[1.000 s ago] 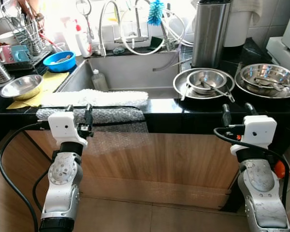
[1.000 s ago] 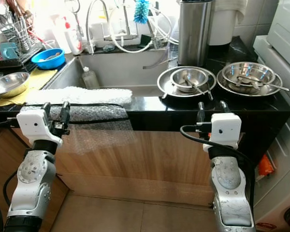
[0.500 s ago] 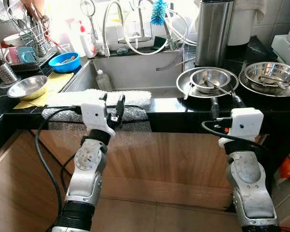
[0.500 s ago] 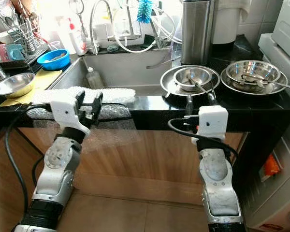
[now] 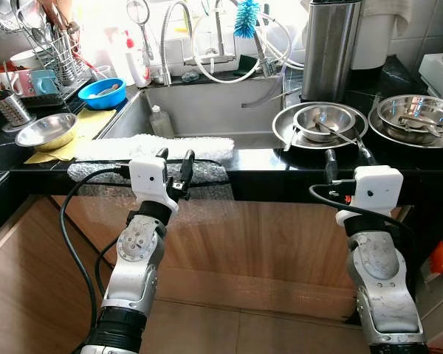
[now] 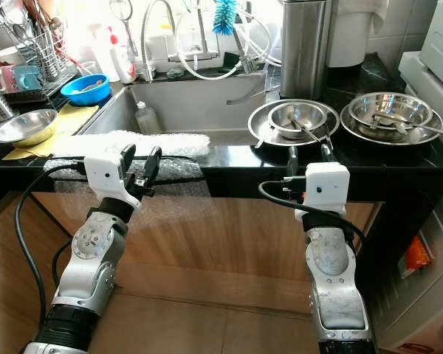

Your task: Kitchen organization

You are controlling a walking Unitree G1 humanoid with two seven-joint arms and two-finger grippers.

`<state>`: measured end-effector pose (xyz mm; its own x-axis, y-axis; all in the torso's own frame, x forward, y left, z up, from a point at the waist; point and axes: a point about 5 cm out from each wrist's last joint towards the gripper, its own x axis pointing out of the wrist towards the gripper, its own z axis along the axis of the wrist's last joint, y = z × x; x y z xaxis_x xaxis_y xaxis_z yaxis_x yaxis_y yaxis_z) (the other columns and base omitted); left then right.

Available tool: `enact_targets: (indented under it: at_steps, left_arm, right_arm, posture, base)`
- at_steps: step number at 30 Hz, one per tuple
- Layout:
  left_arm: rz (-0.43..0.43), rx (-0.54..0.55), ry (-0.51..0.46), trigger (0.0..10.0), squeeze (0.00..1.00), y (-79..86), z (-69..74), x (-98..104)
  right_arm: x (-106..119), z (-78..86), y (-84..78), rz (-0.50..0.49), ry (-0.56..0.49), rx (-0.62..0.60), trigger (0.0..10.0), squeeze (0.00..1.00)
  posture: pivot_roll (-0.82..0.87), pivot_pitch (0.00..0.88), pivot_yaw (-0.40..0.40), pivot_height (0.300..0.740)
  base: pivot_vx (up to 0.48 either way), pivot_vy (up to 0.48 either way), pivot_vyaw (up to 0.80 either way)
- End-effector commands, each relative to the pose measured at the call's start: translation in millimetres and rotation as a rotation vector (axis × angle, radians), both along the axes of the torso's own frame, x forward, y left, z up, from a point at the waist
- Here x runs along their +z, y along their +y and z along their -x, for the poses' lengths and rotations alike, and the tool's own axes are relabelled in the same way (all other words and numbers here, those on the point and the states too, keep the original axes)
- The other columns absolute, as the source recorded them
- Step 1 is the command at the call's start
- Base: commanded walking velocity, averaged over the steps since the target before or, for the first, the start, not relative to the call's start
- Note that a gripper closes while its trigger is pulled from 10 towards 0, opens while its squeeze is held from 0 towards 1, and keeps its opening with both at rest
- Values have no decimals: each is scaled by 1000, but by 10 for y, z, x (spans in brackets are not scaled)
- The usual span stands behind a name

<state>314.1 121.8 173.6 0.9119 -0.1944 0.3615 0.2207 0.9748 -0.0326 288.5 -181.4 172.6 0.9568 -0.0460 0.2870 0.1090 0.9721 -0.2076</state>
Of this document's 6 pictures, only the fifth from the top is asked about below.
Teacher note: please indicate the white ceramic bowl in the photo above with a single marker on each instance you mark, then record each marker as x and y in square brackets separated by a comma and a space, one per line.
[26, 59]

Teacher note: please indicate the steel knife block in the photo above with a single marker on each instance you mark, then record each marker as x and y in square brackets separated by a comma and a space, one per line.
[331, 48]

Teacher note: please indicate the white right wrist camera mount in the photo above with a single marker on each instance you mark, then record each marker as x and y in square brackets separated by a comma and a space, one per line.
[373, 192]

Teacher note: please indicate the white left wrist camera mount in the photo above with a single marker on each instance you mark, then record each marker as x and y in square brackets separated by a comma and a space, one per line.
[151, 181]

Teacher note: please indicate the flexible steel faucet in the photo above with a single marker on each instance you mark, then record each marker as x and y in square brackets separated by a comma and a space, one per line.
[165, 44]

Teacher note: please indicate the clear plastic bottle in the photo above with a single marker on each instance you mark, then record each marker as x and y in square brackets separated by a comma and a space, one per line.
[161, 124]

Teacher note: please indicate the teal mug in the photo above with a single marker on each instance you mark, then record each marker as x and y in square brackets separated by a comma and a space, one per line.
[44, 81]

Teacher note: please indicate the perforated steel cup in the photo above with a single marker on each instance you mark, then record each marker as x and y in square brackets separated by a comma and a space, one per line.
[13, 110]

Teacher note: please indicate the white hanging towel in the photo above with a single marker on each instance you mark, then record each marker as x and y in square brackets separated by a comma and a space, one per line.
[376, 29]

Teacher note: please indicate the long steel spoon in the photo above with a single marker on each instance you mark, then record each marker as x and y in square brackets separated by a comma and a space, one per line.
[421, 127]

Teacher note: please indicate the clear bubble wrap sheet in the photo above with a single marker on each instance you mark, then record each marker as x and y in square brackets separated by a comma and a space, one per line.
[155, 147]

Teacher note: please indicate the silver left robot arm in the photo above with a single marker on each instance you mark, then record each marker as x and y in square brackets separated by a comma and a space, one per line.
[136, 273]

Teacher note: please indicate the wooden spoon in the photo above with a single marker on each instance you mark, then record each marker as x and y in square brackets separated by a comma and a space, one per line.
[57, 13]

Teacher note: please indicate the white soap bottle red pump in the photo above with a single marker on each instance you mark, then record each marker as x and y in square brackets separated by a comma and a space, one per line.
[138, 65]

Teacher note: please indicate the pink mug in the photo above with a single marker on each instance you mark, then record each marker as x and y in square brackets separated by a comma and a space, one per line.
[21, 82]

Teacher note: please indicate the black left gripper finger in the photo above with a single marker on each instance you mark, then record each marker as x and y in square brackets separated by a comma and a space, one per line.
[186, 166]
[162, 153]

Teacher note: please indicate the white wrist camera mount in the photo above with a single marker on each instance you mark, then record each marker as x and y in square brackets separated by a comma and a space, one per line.
[373, 192]
[151, 181]

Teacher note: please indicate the yellow dish cloth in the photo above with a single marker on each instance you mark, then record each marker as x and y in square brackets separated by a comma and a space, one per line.
[88, 125]

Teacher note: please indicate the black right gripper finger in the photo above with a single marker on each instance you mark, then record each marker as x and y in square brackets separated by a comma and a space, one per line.
[366, 155]
[330, 164]

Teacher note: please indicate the orange plastic object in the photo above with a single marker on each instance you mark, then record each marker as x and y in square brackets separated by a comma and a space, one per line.
[441, 258]

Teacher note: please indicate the large steel bowl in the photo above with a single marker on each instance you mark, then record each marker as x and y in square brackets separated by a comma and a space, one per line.
[417, 107]

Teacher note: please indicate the stainless steel sink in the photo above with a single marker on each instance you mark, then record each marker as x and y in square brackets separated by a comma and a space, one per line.
[207, 110]

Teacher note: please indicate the blue plastic bowl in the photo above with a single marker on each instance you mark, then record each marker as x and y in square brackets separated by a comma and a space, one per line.
[102, 99]

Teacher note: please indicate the blue bottle brush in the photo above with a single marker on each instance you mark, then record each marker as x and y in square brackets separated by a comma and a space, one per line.
[246, 18]

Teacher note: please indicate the medium steel bowl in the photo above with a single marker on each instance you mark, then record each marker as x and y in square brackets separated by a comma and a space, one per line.
[46, 131]

